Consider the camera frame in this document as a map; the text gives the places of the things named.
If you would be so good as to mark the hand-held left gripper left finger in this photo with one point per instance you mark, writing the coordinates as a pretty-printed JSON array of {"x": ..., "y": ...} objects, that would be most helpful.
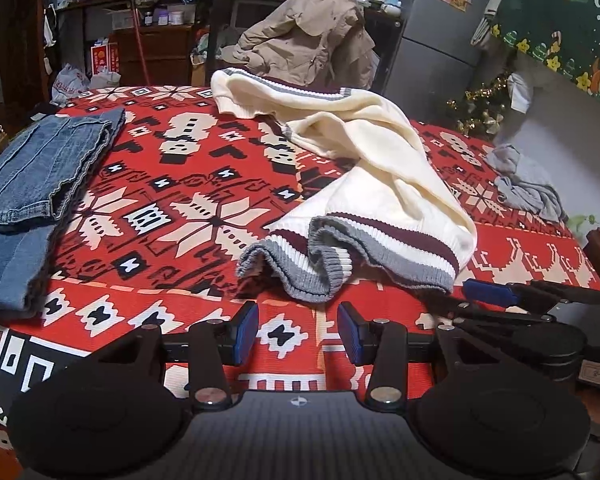
[{"x": 247, "y": 332}]

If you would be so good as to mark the beige jacket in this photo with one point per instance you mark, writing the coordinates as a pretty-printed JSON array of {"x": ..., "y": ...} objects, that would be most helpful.
[{"x": 305, "y": 35}]

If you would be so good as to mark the white paper bag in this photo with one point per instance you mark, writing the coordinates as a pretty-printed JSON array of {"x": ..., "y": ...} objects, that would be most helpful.
[{"x": 520, "y": 92}]

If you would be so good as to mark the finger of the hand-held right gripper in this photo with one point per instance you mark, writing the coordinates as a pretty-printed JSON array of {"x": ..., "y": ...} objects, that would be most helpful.
[
  {"x": 480, "y": 314},
  {"x": 490, "y": 291}
]

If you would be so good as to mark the red patterned blanket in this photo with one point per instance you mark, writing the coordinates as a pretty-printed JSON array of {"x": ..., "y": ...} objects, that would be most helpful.
[{"x": 180, "y": 185}]

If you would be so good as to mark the green Christmas banner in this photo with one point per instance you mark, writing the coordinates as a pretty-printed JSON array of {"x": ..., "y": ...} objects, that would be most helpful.
[{"x": 555, "y": 10}]

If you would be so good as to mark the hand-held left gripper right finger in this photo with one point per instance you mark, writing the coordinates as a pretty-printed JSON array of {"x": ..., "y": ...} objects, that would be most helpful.
[{"x": 349, "y": 332}]

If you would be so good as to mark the red and white box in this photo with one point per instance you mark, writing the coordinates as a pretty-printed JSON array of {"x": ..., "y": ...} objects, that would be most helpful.
[{"x": 104, "y": 57}]

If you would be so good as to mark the white tied curtain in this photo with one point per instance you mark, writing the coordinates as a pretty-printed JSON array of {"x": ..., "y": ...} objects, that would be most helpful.
[{"x": 492, "y": 5}]

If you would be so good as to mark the blue and white toy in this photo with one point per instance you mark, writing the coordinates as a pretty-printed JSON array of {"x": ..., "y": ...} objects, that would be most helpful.
[{"x": 391, "y": 5}]

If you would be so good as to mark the cream knit vest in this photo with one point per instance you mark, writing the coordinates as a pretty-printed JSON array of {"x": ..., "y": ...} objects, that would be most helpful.
[{"x": 380, "y": 185}]

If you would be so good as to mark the brown wooden cabinet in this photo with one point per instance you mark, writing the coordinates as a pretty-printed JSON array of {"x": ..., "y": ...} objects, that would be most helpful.
[{"x": 155, "y": 55}]

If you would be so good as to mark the grey cloth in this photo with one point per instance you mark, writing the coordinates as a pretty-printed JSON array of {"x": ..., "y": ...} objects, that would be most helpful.
[{"x": 530, "y": 190}]

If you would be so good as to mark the grey refrigerator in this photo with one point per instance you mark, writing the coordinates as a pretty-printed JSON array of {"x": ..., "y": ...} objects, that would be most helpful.
[{"x": 430, "y": 25}]

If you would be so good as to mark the white plastic bag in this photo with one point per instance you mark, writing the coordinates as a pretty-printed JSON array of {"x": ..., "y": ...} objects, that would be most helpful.
[{"x": 70, "y": 85}]

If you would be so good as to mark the gold tinsel decoration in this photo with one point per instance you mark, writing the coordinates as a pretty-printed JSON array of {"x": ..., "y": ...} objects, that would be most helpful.
[{"x": 480, "y": 105}]

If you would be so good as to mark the blue jeans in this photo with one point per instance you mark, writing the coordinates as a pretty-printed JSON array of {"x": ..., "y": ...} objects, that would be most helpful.
[{"x": 30, "y": 170}]

